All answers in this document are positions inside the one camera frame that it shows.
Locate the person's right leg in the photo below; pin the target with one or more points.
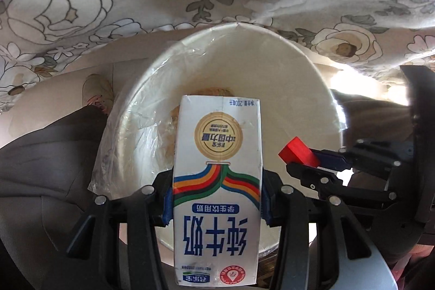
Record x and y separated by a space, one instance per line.
373 123

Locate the red block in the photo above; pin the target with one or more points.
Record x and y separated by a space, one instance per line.
295 150

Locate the white milk carton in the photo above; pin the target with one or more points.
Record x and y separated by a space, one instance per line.
217 191

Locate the person's leg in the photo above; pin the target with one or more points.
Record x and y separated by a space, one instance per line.
44 157
373 123

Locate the person's beige shoe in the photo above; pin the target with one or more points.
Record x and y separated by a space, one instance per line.
97 89

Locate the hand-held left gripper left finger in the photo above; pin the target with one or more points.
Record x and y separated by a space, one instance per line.
166 205

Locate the clear plastic bin liner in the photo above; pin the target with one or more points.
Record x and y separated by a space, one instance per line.
136 140

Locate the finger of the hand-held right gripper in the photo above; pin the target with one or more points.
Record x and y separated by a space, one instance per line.
312 178
333 159

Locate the white round bin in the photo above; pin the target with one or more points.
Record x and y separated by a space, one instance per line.
272 89

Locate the person's left leg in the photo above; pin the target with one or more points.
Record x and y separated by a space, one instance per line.
44 157

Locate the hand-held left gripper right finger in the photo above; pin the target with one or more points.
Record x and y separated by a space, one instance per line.
266 205

